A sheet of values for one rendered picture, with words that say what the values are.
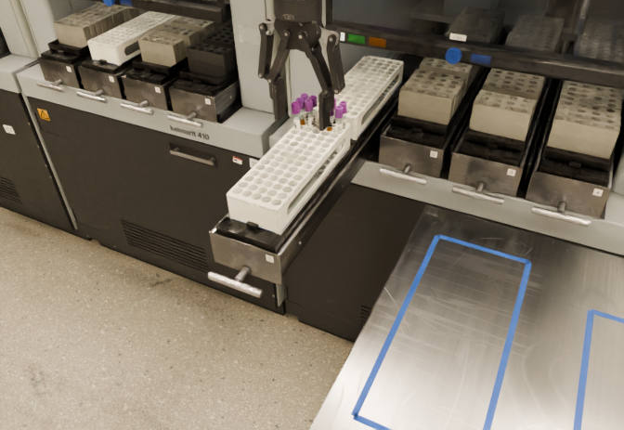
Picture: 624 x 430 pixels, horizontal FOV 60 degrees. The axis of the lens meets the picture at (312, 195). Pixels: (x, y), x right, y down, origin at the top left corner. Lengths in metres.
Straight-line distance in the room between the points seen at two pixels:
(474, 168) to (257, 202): 0.46
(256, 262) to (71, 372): 1.06
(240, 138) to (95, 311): 0.91
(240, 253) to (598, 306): 0.54
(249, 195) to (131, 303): 1.13
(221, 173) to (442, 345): 0.87
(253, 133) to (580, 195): 0.72
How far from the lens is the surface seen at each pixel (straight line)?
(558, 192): 1.11
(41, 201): 2.19
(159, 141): 1.52
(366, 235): 1.31
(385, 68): 1.29
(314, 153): 0.97
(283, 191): 0.89
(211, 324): 1.83
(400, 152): 1.14
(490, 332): 0.76
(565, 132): 1.13
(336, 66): 0.87
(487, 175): 1.11
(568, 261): 0.89
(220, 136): 1.36
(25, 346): 1.98
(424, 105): 1.16
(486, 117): 1.14
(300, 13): 0.84
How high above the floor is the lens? 1.40
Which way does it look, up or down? 38 degrees down
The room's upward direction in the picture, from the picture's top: 2 degrees counter-clockwise
